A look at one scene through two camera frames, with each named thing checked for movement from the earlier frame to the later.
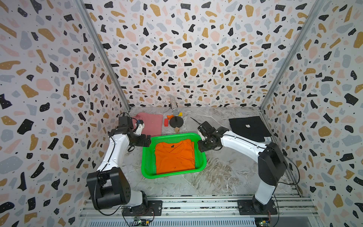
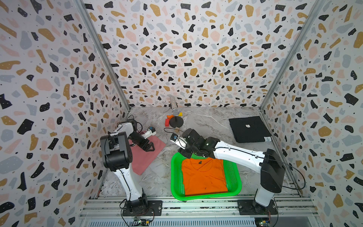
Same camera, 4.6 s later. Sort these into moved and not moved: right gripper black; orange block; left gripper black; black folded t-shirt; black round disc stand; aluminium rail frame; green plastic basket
Moved: right gripper black; green plastic basket
Not moved: black folded t-shirt; orange block; aluminium rail frame; left gripper black; black round disc stand
